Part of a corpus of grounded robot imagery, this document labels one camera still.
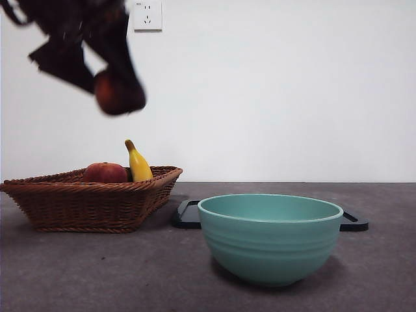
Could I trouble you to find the brown wicker basket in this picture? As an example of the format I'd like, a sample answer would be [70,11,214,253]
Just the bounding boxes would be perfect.
[0,166,183,234]

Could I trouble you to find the red orange peach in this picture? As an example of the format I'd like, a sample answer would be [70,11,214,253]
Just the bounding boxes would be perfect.
[83,162,129,184]

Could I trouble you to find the black rectangular tray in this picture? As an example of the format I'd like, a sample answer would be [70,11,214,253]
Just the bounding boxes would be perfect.
[171,200,369,232]

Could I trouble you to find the white wall socket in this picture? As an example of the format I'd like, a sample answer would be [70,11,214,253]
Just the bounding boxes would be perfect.
[129,1,163,33]

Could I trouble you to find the teal ribbed bowl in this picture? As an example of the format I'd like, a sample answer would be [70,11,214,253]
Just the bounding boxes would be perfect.
[197,194,344,287]

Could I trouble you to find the yellow banana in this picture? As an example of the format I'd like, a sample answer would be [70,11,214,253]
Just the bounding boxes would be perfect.
[124,139,153,183]

